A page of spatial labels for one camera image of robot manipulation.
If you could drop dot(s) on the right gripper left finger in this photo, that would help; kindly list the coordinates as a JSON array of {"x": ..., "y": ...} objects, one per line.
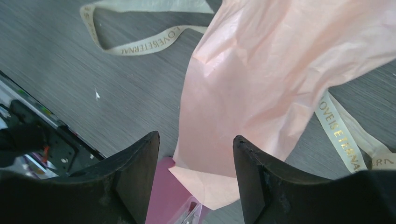
[{"x": 115, "y": 190}]

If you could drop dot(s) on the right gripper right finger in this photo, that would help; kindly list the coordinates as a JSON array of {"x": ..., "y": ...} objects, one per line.
[{"x": 274, "y": 192}]

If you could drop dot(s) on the cream printed ribbon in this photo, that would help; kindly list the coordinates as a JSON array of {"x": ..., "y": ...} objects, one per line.
[{"x": 340, "y": 136}]

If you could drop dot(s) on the pink paper bouquet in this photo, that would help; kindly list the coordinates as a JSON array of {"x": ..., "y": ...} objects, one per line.
[{"x": 263, "y": 86}]

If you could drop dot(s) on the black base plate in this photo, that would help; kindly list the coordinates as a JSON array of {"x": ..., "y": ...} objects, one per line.
[{"x": 53, "y": 149}]

